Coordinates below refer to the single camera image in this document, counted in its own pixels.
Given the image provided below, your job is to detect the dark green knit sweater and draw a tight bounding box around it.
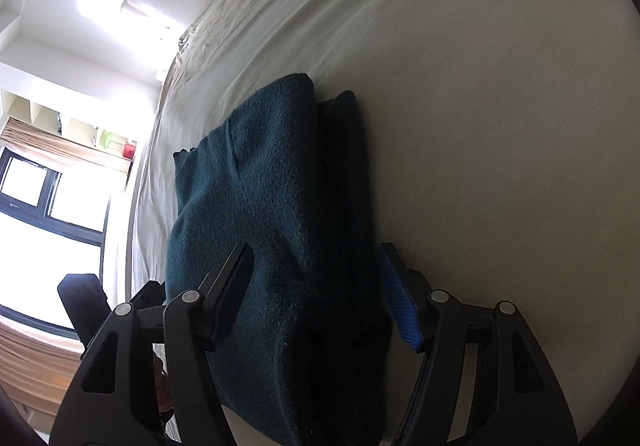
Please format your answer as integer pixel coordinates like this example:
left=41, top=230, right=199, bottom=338
left=166, top=74, right=392, bottom=445

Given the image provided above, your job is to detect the person left hand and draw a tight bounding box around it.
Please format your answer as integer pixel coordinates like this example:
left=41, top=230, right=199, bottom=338
left=153, top=354, right=174, bottom=414

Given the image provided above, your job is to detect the black framed window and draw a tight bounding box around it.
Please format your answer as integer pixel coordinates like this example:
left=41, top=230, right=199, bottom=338
left=1, top=148, right=112, bottom=339

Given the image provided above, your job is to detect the red box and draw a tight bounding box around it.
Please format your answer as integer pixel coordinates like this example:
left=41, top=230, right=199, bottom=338
left=122, top=143, right=137, bottom=160

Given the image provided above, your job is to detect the green lidded jar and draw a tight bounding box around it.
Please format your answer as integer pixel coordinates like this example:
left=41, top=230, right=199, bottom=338
left=99, top=130, right=114, bottom=151

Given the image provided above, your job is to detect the beige curtain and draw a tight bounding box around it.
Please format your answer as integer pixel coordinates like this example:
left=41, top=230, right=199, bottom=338
left=1, top=117, right=131, bottom=174

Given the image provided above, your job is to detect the white wall shelf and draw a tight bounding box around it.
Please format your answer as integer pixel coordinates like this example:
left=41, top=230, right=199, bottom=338
left=1, top=90, right=137, bottom=157

